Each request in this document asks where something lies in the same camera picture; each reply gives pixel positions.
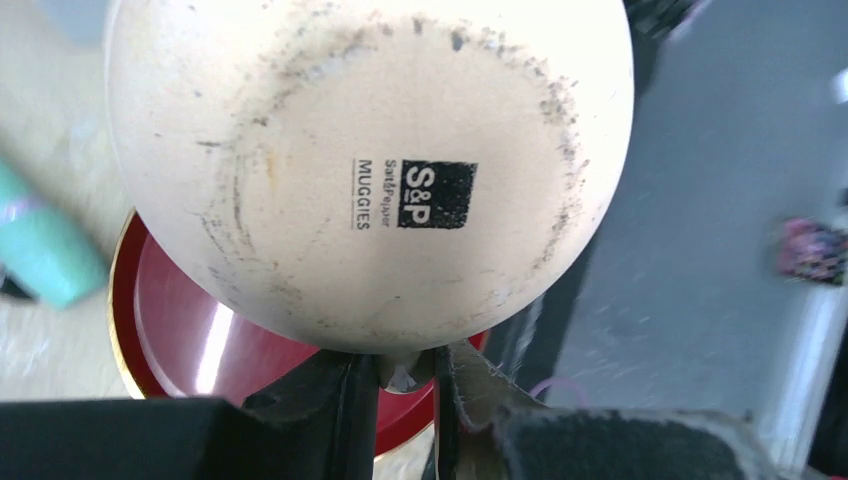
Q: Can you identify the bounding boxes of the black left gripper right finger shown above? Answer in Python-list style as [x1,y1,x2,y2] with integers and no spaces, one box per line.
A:
[433,341,780,480]

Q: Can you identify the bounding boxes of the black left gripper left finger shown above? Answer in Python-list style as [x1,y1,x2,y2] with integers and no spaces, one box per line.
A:
[1,350,379,479]

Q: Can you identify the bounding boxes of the beige round upside-down mug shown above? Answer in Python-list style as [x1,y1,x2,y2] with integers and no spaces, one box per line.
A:
[105,1,634,355]

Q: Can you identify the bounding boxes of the round red tray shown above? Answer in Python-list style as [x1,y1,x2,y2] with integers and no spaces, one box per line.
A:
[107,208,490,458]

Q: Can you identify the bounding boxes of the teal recorder flute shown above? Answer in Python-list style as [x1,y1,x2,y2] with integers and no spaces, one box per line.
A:
[1,163,108,309]

